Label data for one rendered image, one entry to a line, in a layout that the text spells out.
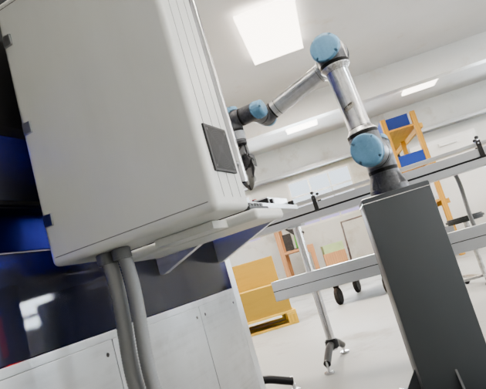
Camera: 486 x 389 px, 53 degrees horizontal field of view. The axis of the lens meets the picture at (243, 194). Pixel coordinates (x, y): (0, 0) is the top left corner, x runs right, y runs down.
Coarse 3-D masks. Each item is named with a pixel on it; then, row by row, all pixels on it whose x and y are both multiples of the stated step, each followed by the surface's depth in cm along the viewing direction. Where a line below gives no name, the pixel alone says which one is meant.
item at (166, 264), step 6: (198, 246) 174; (180, 252) 175; (186, 252) 174; (192, 252) 176; (162, 258) 177; (168, 258) 176; (174, 258) 175; (180, 258) 175; (186, 258) 177; (162, 264) 177; (168, 264) 176; (174, 264) 175; (162, 270) 177; (168, 270) 176
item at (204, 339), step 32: (160, 320) 169; (192, 320) 187; (224, 320) 211; (64, 352) 126; (96, 352) 137; (160, 352) 163; (192, 352) 180; (224, 352) 202; (0, 384) 107; (32, 384) 115; (64, 384) 123; (96, 384) 133; (160, 384) 158; (192, 384) 174; (224, 384) 194; (256, 384) 219
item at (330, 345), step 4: (328, 340) 289; (332, 340) 288; (336, 340) 289; (340, 340) 303; (328, 344) 284; (332, 344) 285; (336, 344) 288; (340, 344) 303; (344, 344) 308; (328, 348) 280; (332, 348) 283; (344, 348) 310; (328, 352) 276; (340, 352) 310; (344, 352) 307; (324, 356) 276; (328, 356) 273; (324, 360) 271; (328, 360) 270; (324, 364) 271; (328, 364) 270; (328, 368) 269; (328, 372) 268; (332, 372) 267
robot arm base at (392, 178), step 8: (384, 168) 188; (392, 168) 188; (376, 176) 189; (384, 176) 187; (392, 176) 187; (400, 176) 188; (376, 184) 190; (384, 184) 186; (392, 184) 185; (400, 184) 185; (408, 184) 188; (376, 192) 188; (384, 192) 186
